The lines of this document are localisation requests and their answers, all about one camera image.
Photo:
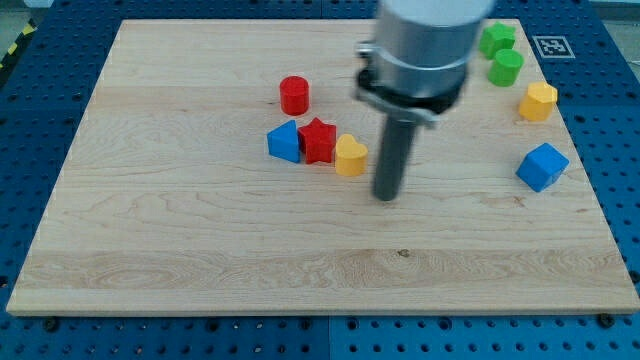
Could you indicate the red star block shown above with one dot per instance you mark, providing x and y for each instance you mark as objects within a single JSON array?
[{"x": 317, "y": 141}]

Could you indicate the green star block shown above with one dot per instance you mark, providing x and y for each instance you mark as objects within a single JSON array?
[{"x": 496, "y": 37}]

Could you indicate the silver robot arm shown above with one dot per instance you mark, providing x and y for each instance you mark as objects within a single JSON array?
[{"x": 430, "y": 32}]

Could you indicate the wooden board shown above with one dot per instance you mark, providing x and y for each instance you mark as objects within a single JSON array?
[{"x": 169, "y": 204}]

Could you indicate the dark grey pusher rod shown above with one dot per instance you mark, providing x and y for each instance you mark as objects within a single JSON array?
[{"x": 395, "y": 148}]

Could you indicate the yellow hexagon block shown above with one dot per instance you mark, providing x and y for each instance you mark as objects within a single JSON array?
[{"x": 538, "y": 101}]

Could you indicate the green cylinder block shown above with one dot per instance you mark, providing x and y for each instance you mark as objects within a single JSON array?
[{"x": 505, "y": 67}]

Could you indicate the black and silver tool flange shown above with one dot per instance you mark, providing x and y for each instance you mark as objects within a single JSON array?
[{"x": 406, "y": 92}]

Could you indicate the white fiducial marker tag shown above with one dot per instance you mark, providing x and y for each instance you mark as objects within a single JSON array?
[{"x": 553, "y": 47}]

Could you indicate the red cylinder block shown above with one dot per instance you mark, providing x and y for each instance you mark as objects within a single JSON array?
[{"x": 294, "y": 95}]

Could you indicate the blue triangle block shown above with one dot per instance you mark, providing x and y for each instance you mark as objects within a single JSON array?
[{"x": 283, "y": 142}]

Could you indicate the yellow heart block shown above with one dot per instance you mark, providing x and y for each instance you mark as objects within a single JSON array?
[{"x": 350, "y": 156}]

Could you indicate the blue cube block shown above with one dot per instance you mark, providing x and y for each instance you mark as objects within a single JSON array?
[{"x": 542, "y": 167}]

